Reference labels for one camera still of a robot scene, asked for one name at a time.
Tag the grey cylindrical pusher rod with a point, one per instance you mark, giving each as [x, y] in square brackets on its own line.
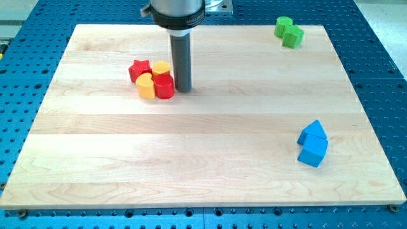
[181, 59]

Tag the red star block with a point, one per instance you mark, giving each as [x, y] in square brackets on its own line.
[138, 68]

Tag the yellow heart block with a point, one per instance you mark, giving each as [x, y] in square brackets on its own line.
[145, 86]

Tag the green star block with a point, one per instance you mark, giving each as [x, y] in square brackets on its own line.
[292, 36]

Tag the yellow pentagon block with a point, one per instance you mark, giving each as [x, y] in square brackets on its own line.
[160, 67]

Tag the red cylinder block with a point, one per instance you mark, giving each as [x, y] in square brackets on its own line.
[164, 86]

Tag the metal mounting plate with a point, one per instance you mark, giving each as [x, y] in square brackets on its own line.
[219, 7]

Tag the green cylinder block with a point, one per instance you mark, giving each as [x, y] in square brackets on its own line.
[281, 24]

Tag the light wooden board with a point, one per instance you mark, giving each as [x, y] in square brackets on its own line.
[231, 141]

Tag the blue triangle block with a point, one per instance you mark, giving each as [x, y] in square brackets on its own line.
[315, 128]

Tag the blue cube block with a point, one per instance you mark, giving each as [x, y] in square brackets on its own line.
[313, 150]

